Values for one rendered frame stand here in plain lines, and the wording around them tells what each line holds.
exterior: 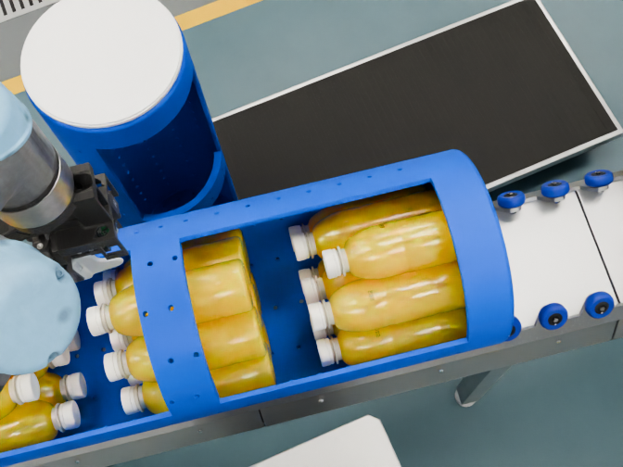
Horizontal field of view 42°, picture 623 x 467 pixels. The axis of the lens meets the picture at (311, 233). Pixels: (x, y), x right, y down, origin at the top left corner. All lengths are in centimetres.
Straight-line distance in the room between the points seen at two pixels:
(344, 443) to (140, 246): 36
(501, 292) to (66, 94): 78
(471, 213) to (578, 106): 141
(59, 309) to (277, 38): 219
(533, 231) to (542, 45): 119
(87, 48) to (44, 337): 98
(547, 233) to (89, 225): 83
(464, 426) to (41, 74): 139
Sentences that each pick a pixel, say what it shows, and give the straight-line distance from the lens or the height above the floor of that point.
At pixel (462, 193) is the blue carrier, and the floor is 123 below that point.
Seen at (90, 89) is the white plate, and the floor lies 104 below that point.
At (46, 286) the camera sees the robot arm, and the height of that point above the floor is 174.
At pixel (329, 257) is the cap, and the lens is 108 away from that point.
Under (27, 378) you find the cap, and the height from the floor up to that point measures 113.
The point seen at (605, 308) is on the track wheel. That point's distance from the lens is 134.
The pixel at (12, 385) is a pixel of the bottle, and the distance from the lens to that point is 117.
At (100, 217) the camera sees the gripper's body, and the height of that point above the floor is 150.
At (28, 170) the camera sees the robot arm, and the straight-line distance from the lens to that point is 67.
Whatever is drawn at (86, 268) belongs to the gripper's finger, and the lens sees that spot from 90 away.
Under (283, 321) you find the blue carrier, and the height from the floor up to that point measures 96.
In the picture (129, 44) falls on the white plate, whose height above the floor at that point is 104.
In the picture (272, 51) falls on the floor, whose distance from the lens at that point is 264.
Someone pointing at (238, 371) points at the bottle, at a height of 109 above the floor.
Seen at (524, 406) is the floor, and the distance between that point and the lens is 227.
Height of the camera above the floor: 220
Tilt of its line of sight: 69 degrees down
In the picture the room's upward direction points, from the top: 7 degrees counter-clockwise
